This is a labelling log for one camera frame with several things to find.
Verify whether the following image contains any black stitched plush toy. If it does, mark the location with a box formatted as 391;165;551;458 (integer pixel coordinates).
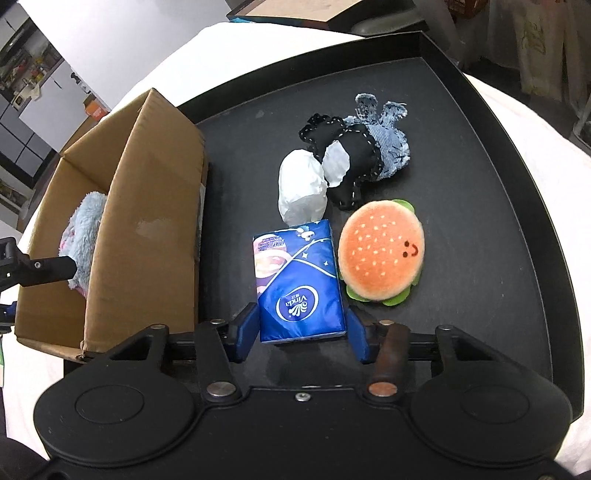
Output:
298;113;382;212

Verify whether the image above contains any white crumpled paper wad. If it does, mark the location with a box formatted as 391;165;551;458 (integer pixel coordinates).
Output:
278;148;329;226

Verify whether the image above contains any brown cardboard box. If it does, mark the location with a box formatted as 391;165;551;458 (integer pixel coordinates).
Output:
14;88;211;365

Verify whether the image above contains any hamburger plush toy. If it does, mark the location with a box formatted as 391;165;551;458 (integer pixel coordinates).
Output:
337;198;426;306

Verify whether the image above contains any light blue fluffy plush toy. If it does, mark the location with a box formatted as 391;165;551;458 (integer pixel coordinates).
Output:
58;191;108;301

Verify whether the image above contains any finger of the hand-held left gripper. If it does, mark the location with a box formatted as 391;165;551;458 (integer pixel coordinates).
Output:
0;237;78;291
0;300;19;334

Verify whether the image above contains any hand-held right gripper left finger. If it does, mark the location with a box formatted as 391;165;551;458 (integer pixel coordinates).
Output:
108;302;259;401

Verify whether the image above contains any grey cabinet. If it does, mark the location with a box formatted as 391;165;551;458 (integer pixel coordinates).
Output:
0;99;61;178

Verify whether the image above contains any dark grey chair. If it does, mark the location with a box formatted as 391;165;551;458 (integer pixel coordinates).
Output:
355;17;419;36

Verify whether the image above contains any blue milk carton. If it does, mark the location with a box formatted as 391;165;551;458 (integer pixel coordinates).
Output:
252;219;348;344

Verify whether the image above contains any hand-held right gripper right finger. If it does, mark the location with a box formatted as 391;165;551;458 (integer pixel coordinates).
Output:
346;307;492;400

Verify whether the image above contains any beige hanging tote bag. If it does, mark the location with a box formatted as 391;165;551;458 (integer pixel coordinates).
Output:
512;0;570;103

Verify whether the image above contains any dark framed brown board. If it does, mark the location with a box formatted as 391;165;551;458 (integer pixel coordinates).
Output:
226;0;365;32

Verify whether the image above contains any denim plush toy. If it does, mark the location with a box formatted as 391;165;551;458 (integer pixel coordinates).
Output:
342;92;413;182

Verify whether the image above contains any black tray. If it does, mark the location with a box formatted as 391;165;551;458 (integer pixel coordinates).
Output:
62;30;585;423

